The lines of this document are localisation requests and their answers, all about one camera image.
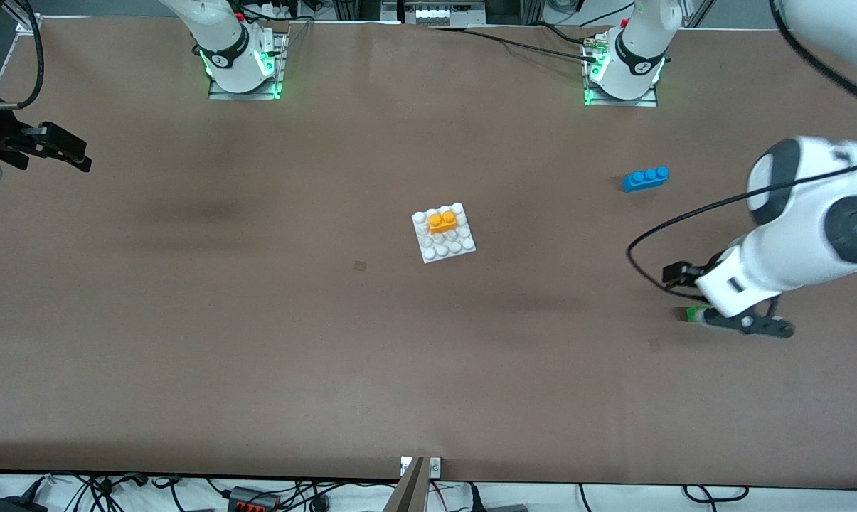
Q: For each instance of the yellow two-stud block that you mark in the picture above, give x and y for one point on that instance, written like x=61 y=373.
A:
x=442 y=222

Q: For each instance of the white studded base plate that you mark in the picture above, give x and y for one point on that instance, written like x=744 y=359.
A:
x=446 y=249

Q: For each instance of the blue three-stud block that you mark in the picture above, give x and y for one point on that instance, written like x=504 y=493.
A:
x=645 y=180

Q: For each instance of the metal corner bracket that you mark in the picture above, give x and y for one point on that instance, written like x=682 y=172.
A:
x=28 y=25

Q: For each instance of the black orange terminal connector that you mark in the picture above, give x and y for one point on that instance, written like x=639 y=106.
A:
x=254 y=500

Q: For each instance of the small metal edge bracket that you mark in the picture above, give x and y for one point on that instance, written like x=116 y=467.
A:
x=435 y=466

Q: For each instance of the green two-stud block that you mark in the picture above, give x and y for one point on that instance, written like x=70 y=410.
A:
x=695 y=313

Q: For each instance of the grey angled beam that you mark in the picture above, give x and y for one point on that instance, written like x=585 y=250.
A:
x=408 y=494

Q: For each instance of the black power adapter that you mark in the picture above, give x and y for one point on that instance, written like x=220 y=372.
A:
x=16 y=505

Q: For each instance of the white power strip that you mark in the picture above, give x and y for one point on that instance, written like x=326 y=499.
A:
x=435 y=13

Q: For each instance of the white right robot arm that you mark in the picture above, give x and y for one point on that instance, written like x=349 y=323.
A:
x=225 y=50

